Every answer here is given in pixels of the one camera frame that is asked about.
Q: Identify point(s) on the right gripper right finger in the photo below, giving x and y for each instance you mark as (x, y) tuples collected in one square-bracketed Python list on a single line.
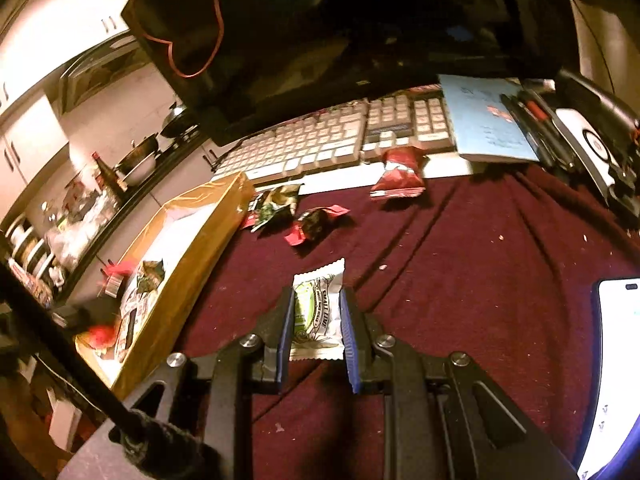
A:
[(381, 364)]

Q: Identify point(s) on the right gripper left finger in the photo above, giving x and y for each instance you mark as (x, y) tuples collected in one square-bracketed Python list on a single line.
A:
[(254, 363)]

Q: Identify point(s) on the white green lime snack packet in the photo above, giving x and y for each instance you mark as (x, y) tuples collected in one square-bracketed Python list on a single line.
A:
[(318, 323)]

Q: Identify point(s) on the green gold snack packet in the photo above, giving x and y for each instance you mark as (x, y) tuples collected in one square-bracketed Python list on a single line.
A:
[(149, 276)]

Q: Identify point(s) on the yellow cardboard box tray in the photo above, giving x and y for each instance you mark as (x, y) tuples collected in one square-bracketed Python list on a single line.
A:
[(189, 233)]

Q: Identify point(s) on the small red black candy packet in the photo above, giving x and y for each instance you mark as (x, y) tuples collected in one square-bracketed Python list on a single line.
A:
[(313, 223)]

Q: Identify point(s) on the dark red table cloth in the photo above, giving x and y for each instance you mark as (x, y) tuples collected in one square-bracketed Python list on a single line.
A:
[(500, 265)]

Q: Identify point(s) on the crumpled red snack packet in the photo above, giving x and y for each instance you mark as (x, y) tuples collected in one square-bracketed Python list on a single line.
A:
[(403, 174)]

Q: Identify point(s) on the dark glass bottle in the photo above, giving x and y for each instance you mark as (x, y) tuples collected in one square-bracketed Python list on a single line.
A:
[(110, 179)]

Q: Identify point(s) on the metal bowl on counter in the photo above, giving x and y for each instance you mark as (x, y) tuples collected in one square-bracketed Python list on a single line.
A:
[(139, 162)]

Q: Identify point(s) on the white computer keyboard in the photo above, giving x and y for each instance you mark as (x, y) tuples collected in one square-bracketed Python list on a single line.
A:
[(343, 135)]

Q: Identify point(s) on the smartphone with lit screen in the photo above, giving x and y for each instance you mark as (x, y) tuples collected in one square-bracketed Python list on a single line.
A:
[(610, 439)]

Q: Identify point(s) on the black wok on stove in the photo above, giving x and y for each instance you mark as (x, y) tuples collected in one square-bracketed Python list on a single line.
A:
[(178, 121)]

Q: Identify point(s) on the light blue notebook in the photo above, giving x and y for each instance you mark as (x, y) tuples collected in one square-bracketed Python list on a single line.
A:
[(483, 129)]

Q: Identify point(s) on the black pens bundle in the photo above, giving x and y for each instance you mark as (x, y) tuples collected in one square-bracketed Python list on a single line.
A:
[(548, 145)]

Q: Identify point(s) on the black monitor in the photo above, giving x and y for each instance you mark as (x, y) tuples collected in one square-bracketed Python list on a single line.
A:
[(241, 66)]

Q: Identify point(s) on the white black device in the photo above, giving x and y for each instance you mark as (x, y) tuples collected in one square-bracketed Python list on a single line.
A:
[(605, 131)]

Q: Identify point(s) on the white kitchen cabinets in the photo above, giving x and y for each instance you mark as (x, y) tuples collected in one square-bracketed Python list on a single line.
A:
[(74, 81)]

